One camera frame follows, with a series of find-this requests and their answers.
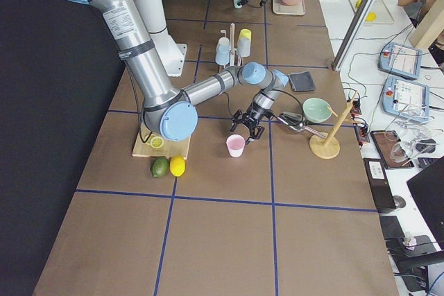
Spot near teach pendant tablet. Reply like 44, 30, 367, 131
382, 75, 429, 123

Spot far teach pendant tablet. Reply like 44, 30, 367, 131
378, 42, 422, 80

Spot grey folded cloth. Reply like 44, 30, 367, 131
289, 71, 316, 92

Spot teach pendant tablet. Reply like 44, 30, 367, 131
382, 75, 429, 123
378, 42, 422, 80

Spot green avocado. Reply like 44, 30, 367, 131
151, 157, 169, 178

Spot safety glasses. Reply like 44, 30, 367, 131
390, 140, 423, 166

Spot metal scoop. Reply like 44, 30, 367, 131
276, 112, 326, 139

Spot wooden cutting board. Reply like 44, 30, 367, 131
132, 125, 191, 159

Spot yellow fruit on tray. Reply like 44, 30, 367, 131
365, 12, 377, 22

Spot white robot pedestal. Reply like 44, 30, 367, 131
135, 0, 187, 77

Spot grey white cup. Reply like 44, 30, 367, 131
236, 37, 251, 58

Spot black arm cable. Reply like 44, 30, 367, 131
221, 89, 308, 127

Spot yellow lemon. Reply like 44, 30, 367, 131
169, 155, 186, 177

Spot black laptop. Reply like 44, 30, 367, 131
407, 158, 444, 241

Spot mint green bowl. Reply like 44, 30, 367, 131
302, 98, 332, 123

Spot wooden mug tree stand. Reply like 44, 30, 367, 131
309, 91, 358, 159

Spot cream tray with fruit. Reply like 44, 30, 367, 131
348, 0, 394, 24

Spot yellow cup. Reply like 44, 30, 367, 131
238, 28, 252, 41

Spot black computer mouse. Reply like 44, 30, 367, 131
415, 139, 437, 153

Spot aluminium frame post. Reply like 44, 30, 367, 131
332, 0, 375, 71

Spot brown tablet device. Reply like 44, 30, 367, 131
370, 130, 414, 169

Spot white wire cup rack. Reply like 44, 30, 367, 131
219, 23, 243, 69

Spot pink cup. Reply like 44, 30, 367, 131
226, 134, 246, 157

